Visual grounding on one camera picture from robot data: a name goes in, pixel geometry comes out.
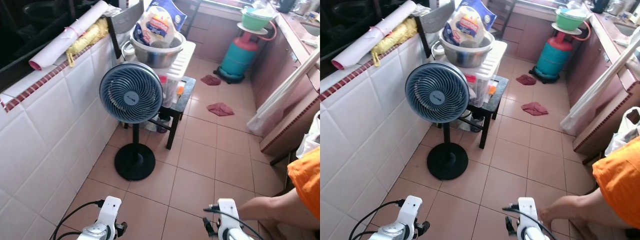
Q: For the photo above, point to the brown tiled kitchen counter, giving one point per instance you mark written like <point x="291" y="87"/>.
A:
<point x="607" y="129"/>
<point x="295" y="127"/>

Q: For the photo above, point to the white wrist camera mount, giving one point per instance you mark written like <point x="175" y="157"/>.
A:
<point x="527" y="211"/>
<point x="109" y="210"/>
<point x="229" y="212"/>
<point x="411" y="209"/>

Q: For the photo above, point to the white round plate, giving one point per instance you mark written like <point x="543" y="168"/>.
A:
<point x="565" y="32"/>
<point x="250" y="31"/>

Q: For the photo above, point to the small red rag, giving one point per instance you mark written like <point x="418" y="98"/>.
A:
<point x="526" y="80"/>
<point x="211" y="80"/>

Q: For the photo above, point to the white blue rice bag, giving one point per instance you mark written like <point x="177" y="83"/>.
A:
<point x="155" y="25"/>
<point x="465" y="22"/>

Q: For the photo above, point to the large steel basin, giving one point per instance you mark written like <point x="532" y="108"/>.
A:
<point x="465" y="56"/>
<point x="155" y="56"/>

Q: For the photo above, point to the person's bare leg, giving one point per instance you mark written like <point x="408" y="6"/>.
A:
<point x="280" y="207"/>
<point x="575" y="207"/>

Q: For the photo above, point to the steel pot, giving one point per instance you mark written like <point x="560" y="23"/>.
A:
<point x="616" y="7"/>
<point x="302" y="7"/>

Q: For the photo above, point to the teal gas cylinder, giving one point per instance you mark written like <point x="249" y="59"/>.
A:
<point x="239" y="57"/>
<point x="552" y="57"/>

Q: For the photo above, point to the person's orange shorts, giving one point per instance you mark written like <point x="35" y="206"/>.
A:
<point x="620" y="180"/>
<point x="307" y="180"/>

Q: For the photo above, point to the green plastic bowl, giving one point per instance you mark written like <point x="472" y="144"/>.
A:
<point x="256" y="21"/>
<point x="570" y="21"/>

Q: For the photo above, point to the small orange bottle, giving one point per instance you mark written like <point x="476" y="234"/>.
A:
<point x="493" y="89"/>
<point x="180" y="89"/>

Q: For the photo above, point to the blue-grey standing fan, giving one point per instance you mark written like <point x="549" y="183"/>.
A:
<point x="436" y="92"/>
<point x="131" y="92"/>

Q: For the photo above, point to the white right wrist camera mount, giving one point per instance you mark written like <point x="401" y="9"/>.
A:
<point x="527" y="211"/>
<point x="229" y="212"/>

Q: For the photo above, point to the rolled white paper sheet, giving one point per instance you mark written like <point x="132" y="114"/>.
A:
<point x="370" y="37"/>
<point x="65" y="37"/>

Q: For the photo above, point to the grey plastic panel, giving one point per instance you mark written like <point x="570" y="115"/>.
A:
<point x="437" y="19"/>
<point x="127" y="19"/>

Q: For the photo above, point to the black side table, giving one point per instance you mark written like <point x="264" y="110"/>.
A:
<point x="183" y="99"/>
<point x="494" y="99"/>

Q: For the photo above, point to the black metal stand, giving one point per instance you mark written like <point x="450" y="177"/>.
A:
<point x="423" y="39"/>
<point x="114" y="40"/>

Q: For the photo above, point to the white plastic storage box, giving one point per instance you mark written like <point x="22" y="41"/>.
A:
<point x="487" y="65"/>
<point x="177" y="65"/>

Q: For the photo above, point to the white plastic bag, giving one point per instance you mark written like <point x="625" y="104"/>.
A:
<point x="310" y="140"/>
<point x="622" y="132"/>

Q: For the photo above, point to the long white wrapped board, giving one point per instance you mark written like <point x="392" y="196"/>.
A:
<point x="280" y="97"/>
<point x="595" y="90"/>

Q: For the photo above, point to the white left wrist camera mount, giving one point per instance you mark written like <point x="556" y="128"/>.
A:
<point x="411" y="209"/>
<point x="109" y="210"/>

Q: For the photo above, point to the dark glass window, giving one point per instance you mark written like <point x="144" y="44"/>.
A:
<point x="345" y="25"/>
<point x="30" y="30"/>

